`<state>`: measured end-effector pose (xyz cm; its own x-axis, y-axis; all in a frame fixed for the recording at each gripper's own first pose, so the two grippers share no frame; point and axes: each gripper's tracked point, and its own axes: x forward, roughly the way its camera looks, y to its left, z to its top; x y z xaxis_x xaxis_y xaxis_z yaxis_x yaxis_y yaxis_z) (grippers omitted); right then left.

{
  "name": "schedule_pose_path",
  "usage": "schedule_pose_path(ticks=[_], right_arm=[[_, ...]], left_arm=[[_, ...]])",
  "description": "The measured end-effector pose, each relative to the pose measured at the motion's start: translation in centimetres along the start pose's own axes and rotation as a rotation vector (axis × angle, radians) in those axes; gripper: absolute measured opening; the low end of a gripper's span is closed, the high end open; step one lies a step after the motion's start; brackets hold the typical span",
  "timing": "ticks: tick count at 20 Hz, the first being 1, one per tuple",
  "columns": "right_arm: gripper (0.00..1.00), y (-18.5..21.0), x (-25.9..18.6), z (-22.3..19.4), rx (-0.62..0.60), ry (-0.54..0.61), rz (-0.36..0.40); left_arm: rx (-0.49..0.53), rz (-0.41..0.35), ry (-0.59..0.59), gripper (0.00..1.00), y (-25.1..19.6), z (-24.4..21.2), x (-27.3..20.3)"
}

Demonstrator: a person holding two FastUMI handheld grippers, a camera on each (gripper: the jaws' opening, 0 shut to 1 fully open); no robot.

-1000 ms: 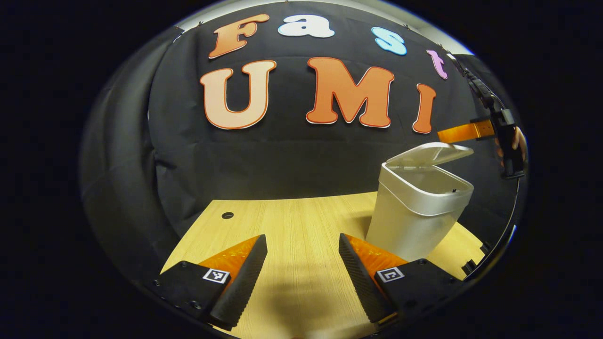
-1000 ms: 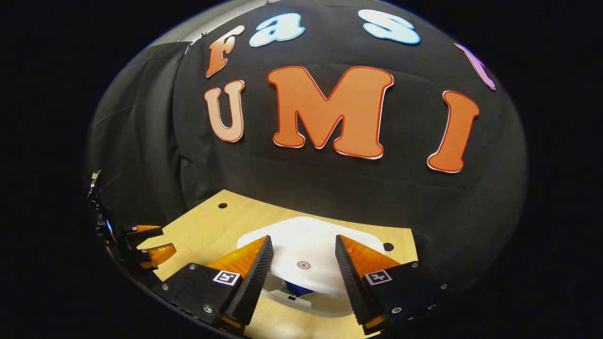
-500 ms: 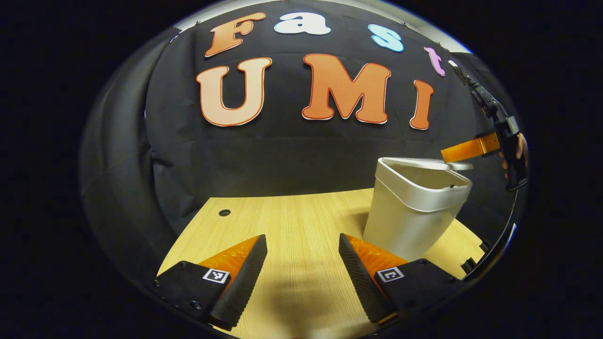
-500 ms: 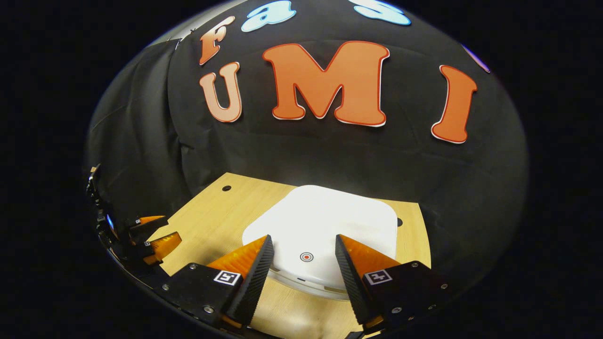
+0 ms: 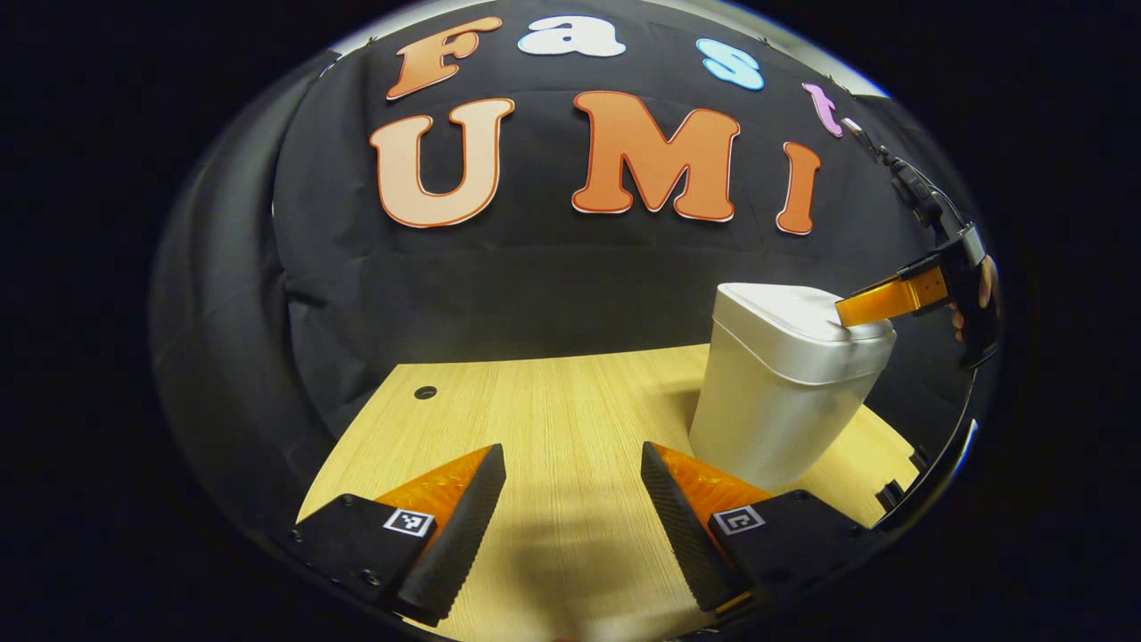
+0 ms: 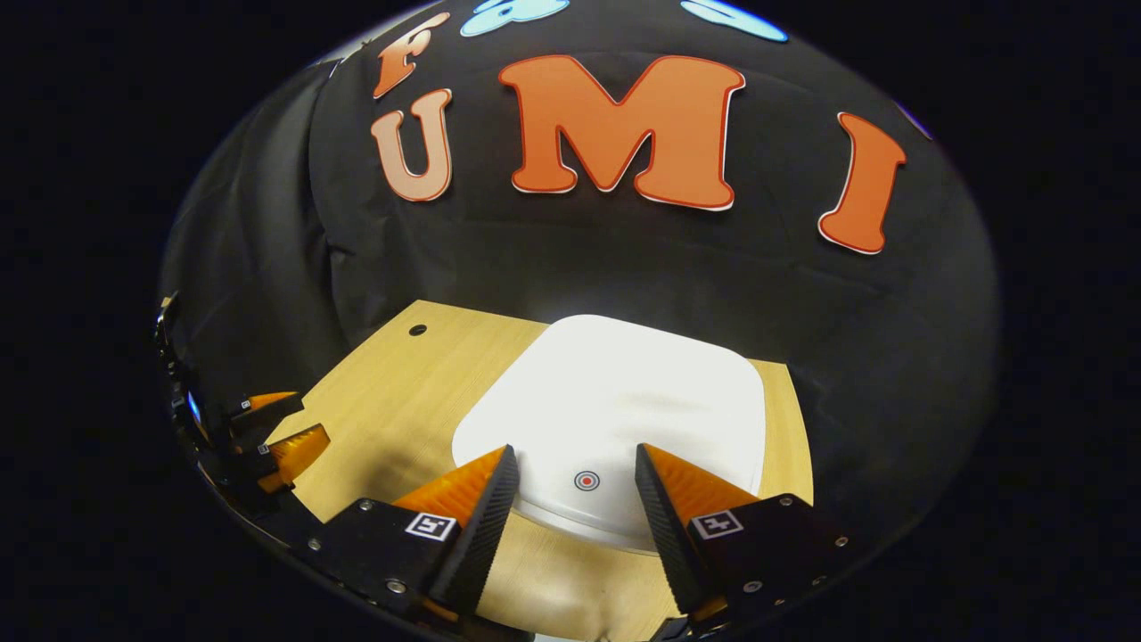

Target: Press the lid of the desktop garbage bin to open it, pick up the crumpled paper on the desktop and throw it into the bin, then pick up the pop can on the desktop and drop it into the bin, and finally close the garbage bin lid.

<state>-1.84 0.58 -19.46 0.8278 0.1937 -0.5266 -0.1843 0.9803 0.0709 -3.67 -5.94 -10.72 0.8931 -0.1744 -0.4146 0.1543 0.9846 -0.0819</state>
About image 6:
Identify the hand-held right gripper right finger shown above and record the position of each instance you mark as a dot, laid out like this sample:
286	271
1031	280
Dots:
669	535

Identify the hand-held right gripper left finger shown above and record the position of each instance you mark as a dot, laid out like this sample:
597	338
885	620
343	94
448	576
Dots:
486	535

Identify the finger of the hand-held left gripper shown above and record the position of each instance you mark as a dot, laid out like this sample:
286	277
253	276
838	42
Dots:
299	450
272	410

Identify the white desktop garbage bin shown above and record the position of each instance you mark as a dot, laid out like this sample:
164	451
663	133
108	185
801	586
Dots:
615	401

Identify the wooden desktop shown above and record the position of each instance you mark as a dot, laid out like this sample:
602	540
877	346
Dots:
392	392

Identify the black backdrop cloth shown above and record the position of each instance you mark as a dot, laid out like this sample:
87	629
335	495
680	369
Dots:
624	259

